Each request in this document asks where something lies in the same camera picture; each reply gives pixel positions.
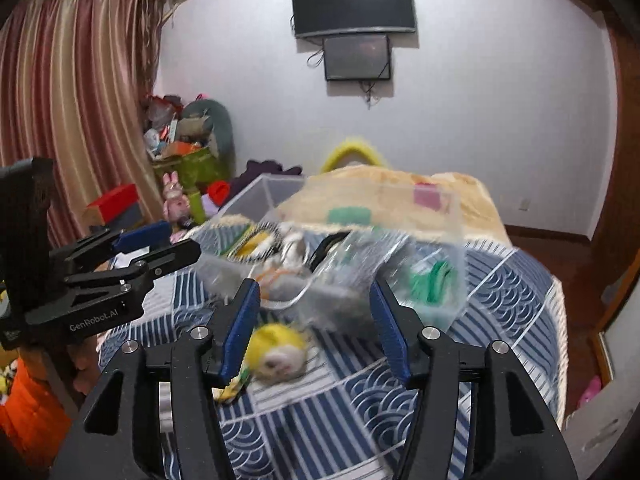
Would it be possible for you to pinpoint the yellow fleece blanket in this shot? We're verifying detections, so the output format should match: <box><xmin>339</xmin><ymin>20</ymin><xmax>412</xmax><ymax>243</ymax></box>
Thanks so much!
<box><xmin>272</xmin><ymin>164</ymin><xmax>512</xmax><ymax>250</ymax></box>

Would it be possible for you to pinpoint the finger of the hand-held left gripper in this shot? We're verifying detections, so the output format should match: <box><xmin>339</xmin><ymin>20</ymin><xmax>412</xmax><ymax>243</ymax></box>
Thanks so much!
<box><xmin>62</xmin><ymin>238</ymin><xmax>202</xmax><ymax>292</ymax></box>
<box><xmin>50</xmin><ymin>220</ymin><xmax>174</xmax><ymax>275</ymax></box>

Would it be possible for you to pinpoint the black wall television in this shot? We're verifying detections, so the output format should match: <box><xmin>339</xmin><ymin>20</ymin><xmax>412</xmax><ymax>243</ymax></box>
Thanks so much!
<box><xmin>291</xmin><ymin>0</ymin><xmax>418</xmax><ymax>40</ymax></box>

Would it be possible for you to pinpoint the purple cloth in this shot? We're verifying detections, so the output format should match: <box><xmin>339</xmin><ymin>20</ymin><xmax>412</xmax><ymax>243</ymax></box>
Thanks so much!
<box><xmin>231</xmin><ymin>159</ymin><xmax>304</xmax><ymax>195</ymax></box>

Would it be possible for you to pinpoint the pink toy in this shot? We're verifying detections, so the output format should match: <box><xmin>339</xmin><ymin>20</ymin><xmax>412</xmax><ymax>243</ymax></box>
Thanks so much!
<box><xmin>577</xmin><ymin>376</ymin><xmax>602</xmax><ymax>412</ymax></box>

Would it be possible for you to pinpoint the white board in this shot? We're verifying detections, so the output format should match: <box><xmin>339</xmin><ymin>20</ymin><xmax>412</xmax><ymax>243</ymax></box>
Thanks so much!
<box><xmin>564</xmin><ymin>310</ymin><xmax>640</xmax><ymax>463</ymax></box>

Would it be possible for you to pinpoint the yellow plush ring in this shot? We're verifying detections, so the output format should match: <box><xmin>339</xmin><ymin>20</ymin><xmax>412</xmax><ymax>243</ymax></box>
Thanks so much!
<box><xmin>320</xmin><ymin>135</ymin><xmax>391</xmax><ymax>172</ymax></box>

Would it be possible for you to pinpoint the red box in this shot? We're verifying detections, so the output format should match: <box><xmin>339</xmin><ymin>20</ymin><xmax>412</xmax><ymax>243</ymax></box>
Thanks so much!
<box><xmin>86</xmin><ymin>183</ymin><xmax>142</xmax><ymax>224</ymax></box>

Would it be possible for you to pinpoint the small black wall monitor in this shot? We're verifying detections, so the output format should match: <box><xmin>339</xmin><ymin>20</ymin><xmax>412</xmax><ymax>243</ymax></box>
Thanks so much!
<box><xmin>323</xmin><ymin>34</ymin><xmax>392</xmax><ymax>82</ymax></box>

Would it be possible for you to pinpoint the large clear plastic storage box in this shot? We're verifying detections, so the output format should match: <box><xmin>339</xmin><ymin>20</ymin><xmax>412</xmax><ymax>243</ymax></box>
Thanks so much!
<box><xmin>219</xmin><ymin>174</ymin><xmax>467</xmax><ymax>335</ymax></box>

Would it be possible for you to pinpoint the blue patterned bedsheet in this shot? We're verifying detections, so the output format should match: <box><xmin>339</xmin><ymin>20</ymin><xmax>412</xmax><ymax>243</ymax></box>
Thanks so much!
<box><xmin>97</xmin><ymin>224</ymin><xmax>567</xmax><ymax>480</ymax></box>

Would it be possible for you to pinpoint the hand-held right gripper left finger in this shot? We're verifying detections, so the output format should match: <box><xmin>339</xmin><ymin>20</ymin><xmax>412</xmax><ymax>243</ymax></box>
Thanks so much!
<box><xmin>50</xmin><ymin>277</ymin><xmax>263</xmax><ymax>480</ymax></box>

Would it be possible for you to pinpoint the orange fabric bag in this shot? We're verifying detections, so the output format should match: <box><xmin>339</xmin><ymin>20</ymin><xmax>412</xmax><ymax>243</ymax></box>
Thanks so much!
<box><xmin>0</xmin><ymin>359</ymin><xmax>72</xmax><ymax>457</ymax></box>

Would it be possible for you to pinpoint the striped pink beige curtain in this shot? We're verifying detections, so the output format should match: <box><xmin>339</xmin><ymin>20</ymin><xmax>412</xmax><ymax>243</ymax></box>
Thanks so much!
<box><xmin>0</xmin><ymin>0</ymin><xmax>167</xmax><ymax>253</ymax></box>

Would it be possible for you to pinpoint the small clear plastic storage box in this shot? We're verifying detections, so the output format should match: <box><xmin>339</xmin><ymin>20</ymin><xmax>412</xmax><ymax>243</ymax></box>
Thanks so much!
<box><xmin>196</xmin><ymin>221</ymin><xmax>373</xmax><ymax>322</ymax></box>

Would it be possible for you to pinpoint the green cardboard box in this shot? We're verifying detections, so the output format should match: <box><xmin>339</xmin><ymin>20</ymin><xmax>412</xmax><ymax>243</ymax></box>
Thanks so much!
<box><xmin>151</xmin><ymin>146</ymin><xmax>227</xmax><ymax>192</ymax></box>

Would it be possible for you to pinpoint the pink rabbit plush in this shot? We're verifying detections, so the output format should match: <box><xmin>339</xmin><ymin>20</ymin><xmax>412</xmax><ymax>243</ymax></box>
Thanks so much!
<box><xmin>162</xmin><ymin>170</ymin><xmax>192</xmax><ymax>224</ymax></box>

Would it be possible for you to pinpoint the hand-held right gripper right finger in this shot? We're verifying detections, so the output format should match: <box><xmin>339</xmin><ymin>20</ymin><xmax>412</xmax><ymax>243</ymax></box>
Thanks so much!
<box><xmin>369</xmin><ymin>276</ymin><xmax>581</xmax><ymax>480</ymax></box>

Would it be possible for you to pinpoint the white plush toy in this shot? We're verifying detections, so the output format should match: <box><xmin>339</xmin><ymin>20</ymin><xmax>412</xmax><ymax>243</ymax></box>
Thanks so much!
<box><xmin>270</xmin><ymin>224</ymin><xmax>313</xmax><ymax>273</ymax></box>

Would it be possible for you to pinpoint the green plush item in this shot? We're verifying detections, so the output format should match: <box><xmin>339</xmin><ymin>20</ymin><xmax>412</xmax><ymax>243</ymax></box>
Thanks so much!
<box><xmin>406</xmin><ymin>259</ymin><xmax>459</xmax><ymax>307</ymax></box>

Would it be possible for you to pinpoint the brown wooden wardrobe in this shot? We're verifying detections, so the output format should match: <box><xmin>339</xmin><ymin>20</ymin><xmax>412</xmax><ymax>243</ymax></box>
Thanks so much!
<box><xmin>539</xmin><ymin>0</ymin><xmax>640</xmax><ymax>313</ymax></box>

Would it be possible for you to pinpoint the yellow black plush toy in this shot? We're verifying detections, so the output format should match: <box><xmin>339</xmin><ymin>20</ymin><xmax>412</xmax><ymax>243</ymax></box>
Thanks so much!
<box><xmin>234</xmin><ymin>229</ymin><xmax>282</xmax><ymax>262</ymax></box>

